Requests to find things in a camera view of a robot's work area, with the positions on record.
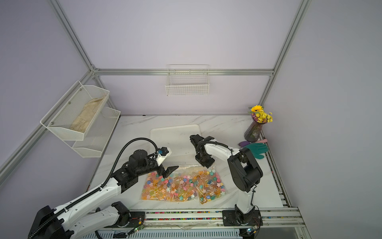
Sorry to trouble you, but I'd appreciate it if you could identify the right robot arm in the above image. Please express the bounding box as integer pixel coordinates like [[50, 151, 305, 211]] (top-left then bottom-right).
[[190, 134, 263, 224]]

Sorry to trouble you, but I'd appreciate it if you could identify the white mesh shelf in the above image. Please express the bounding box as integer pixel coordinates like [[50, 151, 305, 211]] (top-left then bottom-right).
[[40, 81, 109, 141], [72, 107, 120, 158]]

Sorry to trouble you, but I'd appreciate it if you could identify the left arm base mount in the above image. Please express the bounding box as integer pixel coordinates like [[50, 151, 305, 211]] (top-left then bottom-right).
[[101, 201, 145, 228]]

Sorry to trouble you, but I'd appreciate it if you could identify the purple pink object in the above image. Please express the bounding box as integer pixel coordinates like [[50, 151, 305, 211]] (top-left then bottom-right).
[[238, 138, 268, 147]]

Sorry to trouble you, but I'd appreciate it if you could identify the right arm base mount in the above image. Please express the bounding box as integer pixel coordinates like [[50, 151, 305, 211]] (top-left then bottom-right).
[[222, 206, 263, 227]]

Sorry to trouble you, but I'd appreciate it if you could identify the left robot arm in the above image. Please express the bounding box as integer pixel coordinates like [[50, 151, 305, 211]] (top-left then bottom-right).
[[28, 147, 178, 239]]

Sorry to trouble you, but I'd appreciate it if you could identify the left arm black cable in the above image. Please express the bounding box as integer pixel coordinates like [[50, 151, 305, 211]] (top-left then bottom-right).
[[28, 137, 159, 239]]

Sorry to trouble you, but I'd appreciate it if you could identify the white plastic tray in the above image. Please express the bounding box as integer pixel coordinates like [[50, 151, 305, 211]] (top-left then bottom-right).
[[149, 124, 201, 167]]

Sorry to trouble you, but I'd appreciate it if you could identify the beige cloth glove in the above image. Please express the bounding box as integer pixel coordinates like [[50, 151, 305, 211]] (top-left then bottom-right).
[[70, 97, 105, 133]]

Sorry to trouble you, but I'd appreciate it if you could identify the small ziploc bag of candies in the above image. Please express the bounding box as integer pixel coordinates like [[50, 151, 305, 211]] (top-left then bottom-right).
[[192, 166, 227, 205]]

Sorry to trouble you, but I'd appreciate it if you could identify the lower white mesh shelf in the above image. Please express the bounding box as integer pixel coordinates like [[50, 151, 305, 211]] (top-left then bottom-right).
[[72, 107, 120, 158]]

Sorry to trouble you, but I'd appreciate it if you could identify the green rubber glove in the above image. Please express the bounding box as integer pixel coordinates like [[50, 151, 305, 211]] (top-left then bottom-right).
[[244, 143, 269, 159]]

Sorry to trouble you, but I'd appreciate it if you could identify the yellow flower bouquet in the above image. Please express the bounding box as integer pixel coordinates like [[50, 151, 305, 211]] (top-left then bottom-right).
[[249, 105, 273, 123]]

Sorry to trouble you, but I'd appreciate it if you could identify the upper white mesh shelf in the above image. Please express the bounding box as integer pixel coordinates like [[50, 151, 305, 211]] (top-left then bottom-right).
[[40, 81, 109, 141]]

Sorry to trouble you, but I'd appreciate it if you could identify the dark glass vase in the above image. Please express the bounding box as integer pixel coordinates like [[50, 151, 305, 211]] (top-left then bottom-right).
[[244, 120, 264, 142]]

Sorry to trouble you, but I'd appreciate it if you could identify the white wire wall basket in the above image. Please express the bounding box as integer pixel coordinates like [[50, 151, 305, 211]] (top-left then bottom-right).
[[165, 64, 210, 96]]

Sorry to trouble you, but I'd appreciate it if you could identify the large ziploc bag of candies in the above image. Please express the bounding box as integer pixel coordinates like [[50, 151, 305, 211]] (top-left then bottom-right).
[[140, 165, 200, 202]]

